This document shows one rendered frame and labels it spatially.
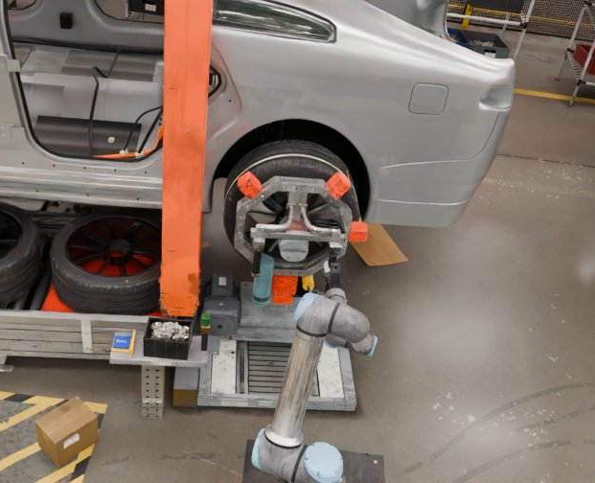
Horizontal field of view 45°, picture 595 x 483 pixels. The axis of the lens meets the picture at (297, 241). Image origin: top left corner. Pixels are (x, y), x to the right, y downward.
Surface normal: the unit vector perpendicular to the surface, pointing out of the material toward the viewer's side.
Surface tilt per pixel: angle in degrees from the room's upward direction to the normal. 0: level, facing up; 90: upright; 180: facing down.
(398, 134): 90
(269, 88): 90
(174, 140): 90
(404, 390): 0
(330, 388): 0
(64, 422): 0
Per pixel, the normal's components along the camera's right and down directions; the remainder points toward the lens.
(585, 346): 0.12, -0.79
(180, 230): 0.06, 0.61
